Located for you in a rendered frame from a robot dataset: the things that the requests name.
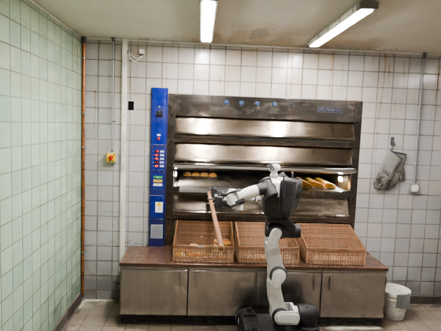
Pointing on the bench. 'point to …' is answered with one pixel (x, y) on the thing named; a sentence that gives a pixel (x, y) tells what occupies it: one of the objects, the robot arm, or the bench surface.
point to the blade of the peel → (199, 188)
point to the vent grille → (156, 231)
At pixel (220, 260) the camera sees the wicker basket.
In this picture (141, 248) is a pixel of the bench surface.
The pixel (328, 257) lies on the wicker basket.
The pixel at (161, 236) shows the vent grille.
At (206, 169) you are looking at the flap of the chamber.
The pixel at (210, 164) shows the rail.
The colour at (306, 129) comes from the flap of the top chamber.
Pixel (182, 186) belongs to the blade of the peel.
